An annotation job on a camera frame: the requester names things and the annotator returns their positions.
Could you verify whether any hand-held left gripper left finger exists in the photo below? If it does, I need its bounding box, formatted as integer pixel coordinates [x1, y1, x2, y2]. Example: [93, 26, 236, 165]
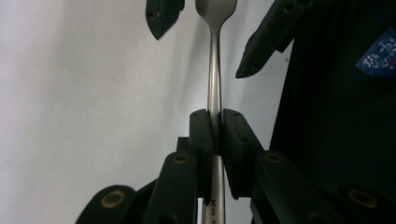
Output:
[188, 108, 216, 205]

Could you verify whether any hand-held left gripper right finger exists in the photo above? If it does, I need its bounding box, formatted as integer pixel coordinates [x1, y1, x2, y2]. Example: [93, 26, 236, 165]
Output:
[221, 108, 265, 200]

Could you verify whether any metal fork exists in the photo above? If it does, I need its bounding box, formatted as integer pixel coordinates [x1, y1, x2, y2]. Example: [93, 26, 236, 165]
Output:
[194, 0, 238, 224]

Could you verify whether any white table cover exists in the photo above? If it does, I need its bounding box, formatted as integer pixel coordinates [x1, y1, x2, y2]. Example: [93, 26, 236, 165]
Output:
[0, 0, 295, 224]

